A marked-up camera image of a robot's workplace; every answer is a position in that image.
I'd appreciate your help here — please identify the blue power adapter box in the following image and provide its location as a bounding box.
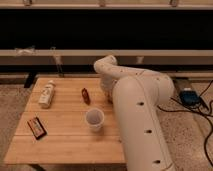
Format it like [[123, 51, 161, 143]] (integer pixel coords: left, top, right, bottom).
[[179, 88, 200, 106]]

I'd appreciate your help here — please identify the black cable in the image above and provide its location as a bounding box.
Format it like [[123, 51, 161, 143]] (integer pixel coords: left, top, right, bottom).
[[156, 79, 213, 168]]

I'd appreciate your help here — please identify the translucent plastic cup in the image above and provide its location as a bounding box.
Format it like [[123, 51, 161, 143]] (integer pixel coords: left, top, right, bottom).
[[85, 108, 105, 132]]

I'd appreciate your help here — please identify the dark snack bar packet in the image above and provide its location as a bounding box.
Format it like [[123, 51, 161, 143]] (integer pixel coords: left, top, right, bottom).
[[27, 117, 47, 140]]

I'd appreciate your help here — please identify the white plastic bottle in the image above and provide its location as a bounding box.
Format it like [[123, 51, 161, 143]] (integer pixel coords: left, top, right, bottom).
[[38, 80, 55, 109]]

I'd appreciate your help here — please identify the small red object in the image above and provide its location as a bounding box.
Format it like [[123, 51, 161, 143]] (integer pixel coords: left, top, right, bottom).
[[81, 88, 90, 105]]

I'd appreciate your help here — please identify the wooden table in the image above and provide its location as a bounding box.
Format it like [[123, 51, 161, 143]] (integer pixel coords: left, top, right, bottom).
[[4, 78, 124, 164]]

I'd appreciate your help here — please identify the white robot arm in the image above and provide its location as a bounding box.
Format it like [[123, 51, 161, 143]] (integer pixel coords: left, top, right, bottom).
[[94, 55, 176, 171]]

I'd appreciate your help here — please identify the clear plastic wrap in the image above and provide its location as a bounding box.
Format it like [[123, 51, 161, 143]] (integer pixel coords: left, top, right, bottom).
[[15, 47, 35, 56]]

